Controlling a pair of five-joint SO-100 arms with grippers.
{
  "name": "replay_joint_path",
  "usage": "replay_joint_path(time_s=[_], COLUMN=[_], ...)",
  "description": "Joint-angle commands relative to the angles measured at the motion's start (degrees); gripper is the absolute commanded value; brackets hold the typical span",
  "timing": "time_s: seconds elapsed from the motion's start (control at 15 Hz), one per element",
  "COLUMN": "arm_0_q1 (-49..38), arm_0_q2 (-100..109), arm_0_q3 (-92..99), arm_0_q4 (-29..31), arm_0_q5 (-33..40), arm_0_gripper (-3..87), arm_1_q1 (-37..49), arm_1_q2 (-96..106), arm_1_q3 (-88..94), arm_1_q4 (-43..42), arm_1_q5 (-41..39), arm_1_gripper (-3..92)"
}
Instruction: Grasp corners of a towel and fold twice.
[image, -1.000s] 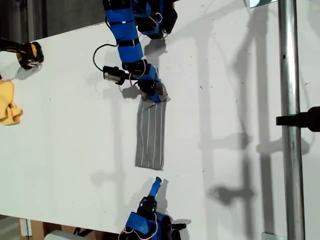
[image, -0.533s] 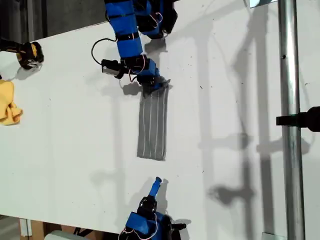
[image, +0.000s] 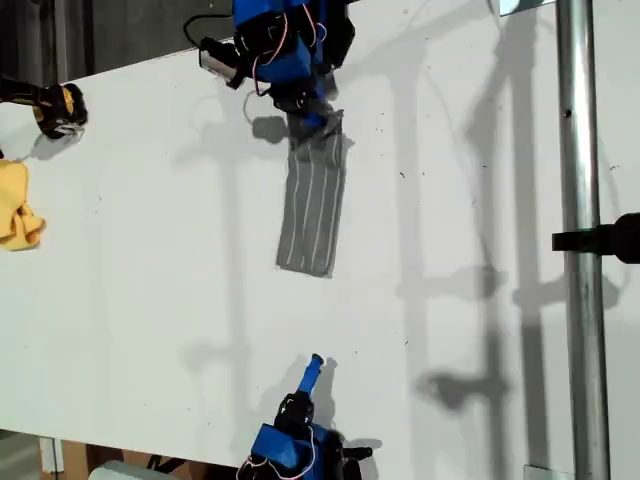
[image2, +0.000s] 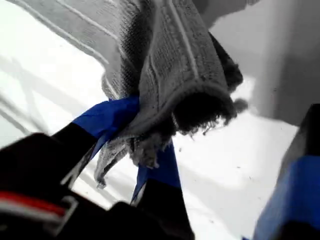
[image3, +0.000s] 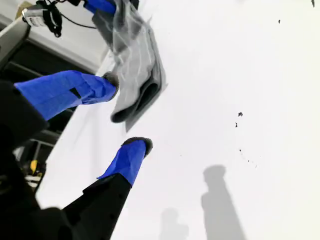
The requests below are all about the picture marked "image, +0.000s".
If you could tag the grey striped towel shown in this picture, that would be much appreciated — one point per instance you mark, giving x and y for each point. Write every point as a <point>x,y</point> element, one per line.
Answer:
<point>312,210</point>

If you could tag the brown cardboard box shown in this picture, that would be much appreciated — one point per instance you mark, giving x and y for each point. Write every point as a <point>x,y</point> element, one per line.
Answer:
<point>130,457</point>

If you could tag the white plastic container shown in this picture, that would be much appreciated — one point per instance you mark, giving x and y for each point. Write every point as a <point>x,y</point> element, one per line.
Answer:
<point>120,471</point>

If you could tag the black yellow power tool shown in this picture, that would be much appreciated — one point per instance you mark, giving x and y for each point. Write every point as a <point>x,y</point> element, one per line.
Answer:
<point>57,110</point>

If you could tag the white table leg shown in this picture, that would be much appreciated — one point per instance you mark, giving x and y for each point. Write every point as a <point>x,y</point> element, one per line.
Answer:
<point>51,455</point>

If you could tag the yellow cloth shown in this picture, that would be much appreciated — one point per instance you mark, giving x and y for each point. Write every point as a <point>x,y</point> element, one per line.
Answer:
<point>15,210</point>

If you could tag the black clamp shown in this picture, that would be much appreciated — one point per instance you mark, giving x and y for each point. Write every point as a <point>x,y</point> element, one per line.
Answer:
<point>600,239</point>

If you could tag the black camera box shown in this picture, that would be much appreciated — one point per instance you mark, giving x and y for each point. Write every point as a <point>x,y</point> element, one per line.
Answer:
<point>217,60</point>
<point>359,452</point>

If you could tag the steel post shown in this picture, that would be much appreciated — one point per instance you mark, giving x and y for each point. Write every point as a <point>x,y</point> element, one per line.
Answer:
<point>580,150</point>

